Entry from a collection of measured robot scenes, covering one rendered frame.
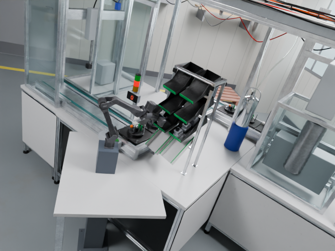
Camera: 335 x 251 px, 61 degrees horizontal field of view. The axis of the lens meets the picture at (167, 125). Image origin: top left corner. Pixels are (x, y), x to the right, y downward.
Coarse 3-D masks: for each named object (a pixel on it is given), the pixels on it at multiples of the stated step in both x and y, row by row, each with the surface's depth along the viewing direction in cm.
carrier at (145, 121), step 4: (144, 120) 268; (148, 120) 267; (152, 120) 267; (156, 120) 262; (144, 124) 262; (148, 124) 261; (152, 124) 260; (148, 128) 257; (152, 128) 259; (156, 128) 260; (152, 132) 253
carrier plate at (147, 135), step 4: (124, 128) 248; (128, 128) 249; (120, 132) 241; (124, 132) 242; (144, 132) 250; (148, 132) 251; (124, 136) 238; (128, 136) 239; (132, 136) 240; (144, 136) 244; (148, 136) 246; (128, 140) 237; (132, 140) 235; (140, 140) 238; (144, 140) 239; (136, 144) 232
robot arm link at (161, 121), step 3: (153, 114) 202; (153, 117) 203; (156, 117) 205; (162, 117) 204; (150, 120) 204; (153, 120) 207; (159, 120) 204; (162, 120) 202; (165, 120) 203; (159, 123) 204; (162, 123) 202; (162, 126) 205
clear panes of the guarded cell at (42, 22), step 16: (32, 0) 248; (48, 0) 235; (80, 0) 296; (32, 16) 254; (48, 16) 241; (32, 32) 261; (48, 32) 247; (80, 32) 315; (32, 48) 268; (48, 48) 253; (80, 48) 325; (32, 64) 276; (48, 64) 260; (80, 64) 336; (32, 80) 284; (48, 80) 267; (48, 96) 275
